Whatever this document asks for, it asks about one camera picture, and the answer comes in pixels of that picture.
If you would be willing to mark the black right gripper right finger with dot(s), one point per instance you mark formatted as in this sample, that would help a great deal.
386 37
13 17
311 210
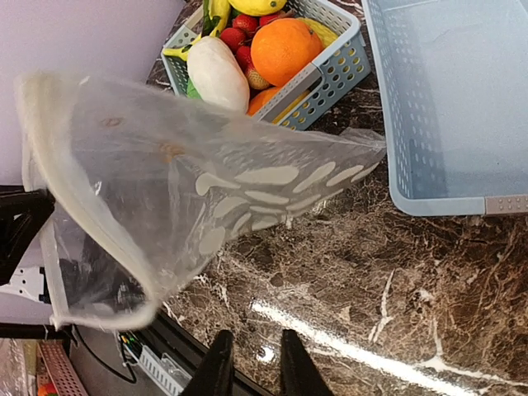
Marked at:
298 373

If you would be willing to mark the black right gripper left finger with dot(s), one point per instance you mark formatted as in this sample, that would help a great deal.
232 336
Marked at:
214 376

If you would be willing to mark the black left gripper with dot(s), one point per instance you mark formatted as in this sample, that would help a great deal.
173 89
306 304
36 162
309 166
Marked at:
23 214

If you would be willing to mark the clear dotted zip top bag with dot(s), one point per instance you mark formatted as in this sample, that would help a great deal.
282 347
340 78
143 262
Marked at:
148 187

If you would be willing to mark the orange toy fruit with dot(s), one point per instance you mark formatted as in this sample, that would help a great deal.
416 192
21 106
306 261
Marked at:
282 48

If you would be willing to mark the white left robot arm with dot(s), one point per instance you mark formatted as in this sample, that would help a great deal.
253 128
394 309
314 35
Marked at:
29 283

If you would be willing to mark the white toy radish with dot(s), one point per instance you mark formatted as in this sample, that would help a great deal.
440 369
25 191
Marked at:
216 75

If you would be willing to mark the red toy strawberry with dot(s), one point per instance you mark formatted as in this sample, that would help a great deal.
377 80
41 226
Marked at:
233 37

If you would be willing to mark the yellow green toy banana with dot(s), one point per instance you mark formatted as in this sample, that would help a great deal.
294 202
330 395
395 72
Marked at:
215 17

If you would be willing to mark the yellow toy lemon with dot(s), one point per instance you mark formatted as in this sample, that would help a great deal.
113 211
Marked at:
258 8

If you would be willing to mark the large blue perforated basket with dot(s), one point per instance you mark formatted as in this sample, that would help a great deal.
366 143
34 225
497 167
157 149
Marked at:
452 79

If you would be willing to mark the yellow toy corn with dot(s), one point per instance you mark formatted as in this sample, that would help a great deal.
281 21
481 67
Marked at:
325 34

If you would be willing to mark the white slotted cable duct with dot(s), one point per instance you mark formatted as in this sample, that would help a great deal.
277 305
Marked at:
169 376

